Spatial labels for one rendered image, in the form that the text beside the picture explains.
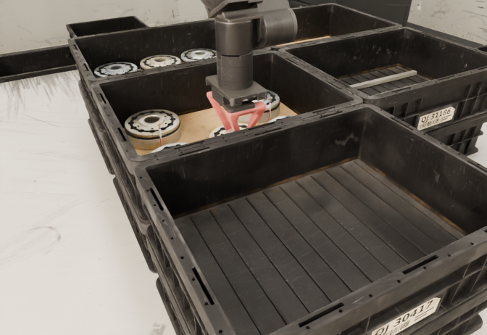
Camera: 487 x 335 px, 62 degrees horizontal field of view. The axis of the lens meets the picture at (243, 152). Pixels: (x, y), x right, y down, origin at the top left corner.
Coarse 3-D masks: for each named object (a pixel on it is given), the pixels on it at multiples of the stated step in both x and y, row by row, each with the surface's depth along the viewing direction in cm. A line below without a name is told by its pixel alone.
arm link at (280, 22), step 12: (228, 0) 56; (240, 0) 57; (252, 0) 60; (264, 0) 61; (276, 0) 62; (216, 12) 61; (264, 12) 61; (276, 12) 62; (288, 12) 62; (264, 24) 61; (276, 24) 61; (288, 24) 62; (264, 36) 62; (276, 36) 62; (288, 36) 63
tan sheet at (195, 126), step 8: (280, 104) 89; (192, 112) 85; (200, 112) 85; (208, 112) 85; (224, 112) 85; (280, 112) 85; (288, 112) 85; (184, 120) 82; (192, 120) 82; (200, 120) 82; (208, 120) 82; (216, 120) 82; (240, 120) 82; (184, 128) 80; (192, 128) 80; (200, 128) 80; (208, 128) 80; (184, 136) 77; (192, 136) 77; (200, 136) 77; (208, 136) 77; (136, 152) 72; (144, 152) 72
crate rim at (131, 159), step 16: (192, 64) 82; (208, 64) 82; (288, 64) 83; (112, 80) 75; (128, 80) 76; (320, 80) 75; (96, 96) 69; (352, 96) 69; (112, 112) 64; (320, 112) 64; (112, 128) 60; (256, 128) 59; (128, 144) 56; (192, 144) 56; (128, 160) 53; (144, 160) 52
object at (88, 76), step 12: (180, 24) 106; (192, 24) 108; (84, 36) 97; (96, 36) 98; (108, 36) 99; (72, 48) 90; (264, 48) 91; (84, 60) 83; (204, 60) 84; (84, 72) 78; (132, 72) 78; (144, 72) 78
